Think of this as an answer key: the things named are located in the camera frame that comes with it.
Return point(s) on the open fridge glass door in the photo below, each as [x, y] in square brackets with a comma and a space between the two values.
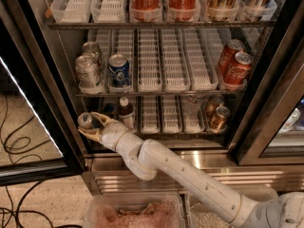
[39, 140]

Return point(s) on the white can front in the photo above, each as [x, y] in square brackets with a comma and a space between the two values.
[87, 71]

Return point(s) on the right clear plastic bin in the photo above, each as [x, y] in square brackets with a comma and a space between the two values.
[200, 216]

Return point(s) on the gold can rear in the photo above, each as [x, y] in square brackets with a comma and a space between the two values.
[213, 102]

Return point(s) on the red coke can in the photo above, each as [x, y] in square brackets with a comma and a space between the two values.
[238, 69]
[230, 49]

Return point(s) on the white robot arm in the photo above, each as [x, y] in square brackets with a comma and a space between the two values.
[145, 158]

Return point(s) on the brown bottle white cap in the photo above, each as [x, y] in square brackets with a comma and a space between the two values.
[126, 113]

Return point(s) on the white can rear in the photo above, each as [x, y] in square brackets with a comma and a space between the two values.
[92, 48]

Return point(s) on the gold can front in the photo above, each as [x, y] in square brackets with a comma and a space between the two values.
[219, 117]

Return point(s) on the clear plastic bin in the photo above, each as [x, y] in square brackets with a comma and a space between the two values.
[135, 210]
[200, 216]

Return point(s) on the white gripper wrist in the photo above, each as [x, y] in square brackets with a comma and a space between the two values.
[110, 133]

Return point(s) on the blue pepsi can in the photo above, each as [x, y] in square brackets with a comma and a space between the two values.
[118, 67]

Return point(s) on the silver redbull can front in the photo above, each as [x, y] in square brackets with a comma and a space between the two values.
[85, 121]

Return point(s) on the steel fridge base grille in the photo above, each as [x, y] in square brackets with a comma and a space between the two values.
[107, 173]

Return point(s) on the left clear plastic bin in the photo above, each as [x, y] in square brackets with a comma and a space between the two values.
[135, 210]

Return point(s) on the red coke can front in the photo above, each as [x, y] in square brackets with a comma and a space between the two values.
[238, 69]

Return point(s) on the red coke can rear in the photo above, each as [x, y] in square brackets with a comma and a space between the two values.
[230, 49]

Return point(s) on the white can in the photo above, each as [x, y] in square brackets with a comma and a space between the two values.
[87, 71]
[92, 48]

